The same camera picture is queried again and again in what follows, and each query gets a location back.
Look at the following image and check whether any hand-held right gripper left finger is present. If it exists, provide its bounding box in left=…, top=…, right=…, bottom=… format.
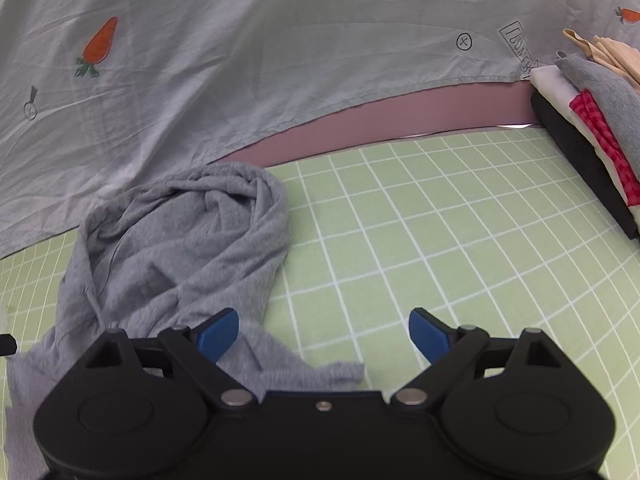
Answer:
left=82, top=308, right=253, bottom=411

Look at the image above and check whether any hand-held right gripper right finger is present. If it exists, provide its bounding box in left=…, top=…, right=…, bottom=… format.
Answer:
left=391, top=307, right=566, bottom=412

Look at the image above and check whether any light grey thin shirt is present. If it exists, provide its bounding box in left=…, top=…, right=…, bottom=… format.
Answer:
left=5, top=161, right=366, bottom=480

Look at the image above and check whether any green grid sheet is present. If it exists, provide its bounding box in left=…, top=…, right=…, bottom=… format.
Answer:
left=0, top=125, right=640, bottom=480

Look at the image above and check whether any pink board edge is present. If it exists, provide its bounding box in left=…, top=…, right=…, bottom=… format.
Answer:
left=215, top=80, right=543, bottom=166

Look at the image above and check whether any folded black garment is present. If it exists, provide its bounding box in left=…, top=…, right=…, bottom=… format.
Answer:
left=530, top=91, right=640, bottom=241

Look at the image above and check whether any folded red checked garment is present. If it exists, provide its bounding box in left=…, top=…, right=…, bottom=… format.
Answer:
left=570, top=89, right=640, bottom=193

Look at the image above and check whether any grey carrot printed sheet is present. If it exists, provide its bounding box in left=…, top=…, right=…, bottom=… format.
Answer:
left=0, top=0, right=640, bottom=261

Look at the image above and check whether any folded grey garment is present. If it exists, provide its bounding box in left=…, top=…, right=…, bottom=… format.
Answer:
left=554, top=52, right=640, bottom=133

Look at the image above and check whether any folded beige garment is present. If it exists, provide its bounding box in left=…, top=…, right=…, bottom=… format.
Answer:
left=562, top=27, right=640, bottom=91

